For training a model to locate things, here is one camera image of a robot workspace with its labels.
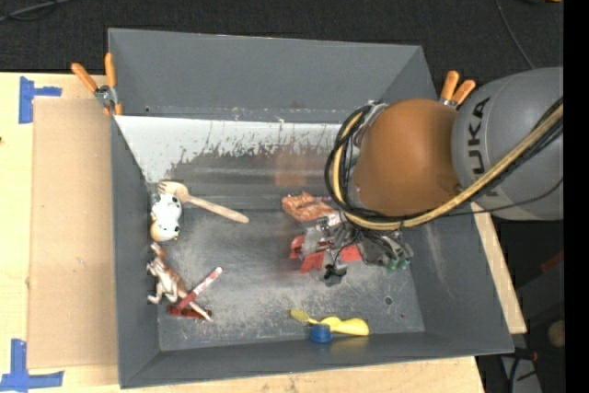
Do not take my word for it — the yellow rubber toy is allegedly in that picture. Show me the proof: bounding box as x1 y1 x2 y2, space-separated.
290 308 371 338

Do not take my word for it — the brown and white toy dinosaur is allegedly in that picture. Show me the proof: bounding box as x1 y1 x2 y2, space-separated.
145 241 214 322

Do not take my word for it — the pale wooden spoon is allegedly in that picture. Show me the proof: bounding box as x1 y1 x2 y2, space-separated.
157 180 250 225

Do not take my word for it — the orange patterned packet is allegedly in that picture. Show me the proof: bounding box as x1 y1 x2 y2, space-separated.
281 191 341 224

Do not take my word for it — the brown cardboard board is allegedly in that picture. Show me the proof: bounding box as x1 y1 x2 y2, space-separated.
26 96 119 370

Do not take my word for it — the red and white stick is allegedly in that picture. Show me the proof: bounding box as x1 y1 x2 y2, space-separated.
177 266 224 312

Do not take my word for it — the white spotted toy animal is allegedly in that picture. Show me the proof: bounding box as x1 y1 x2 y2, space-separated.
149 192 184 243

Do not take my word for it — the red flat packet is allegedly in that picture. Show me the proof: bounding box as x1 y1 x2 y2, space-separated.
288 234 365 274

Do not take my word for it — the blue bottle cap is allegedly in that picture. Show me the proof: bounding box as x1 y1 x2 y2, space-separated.
308 323 334 344

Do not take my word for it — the grey metal bin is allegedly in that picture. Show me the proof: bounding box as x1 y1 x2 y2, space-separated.
108 28 515 388

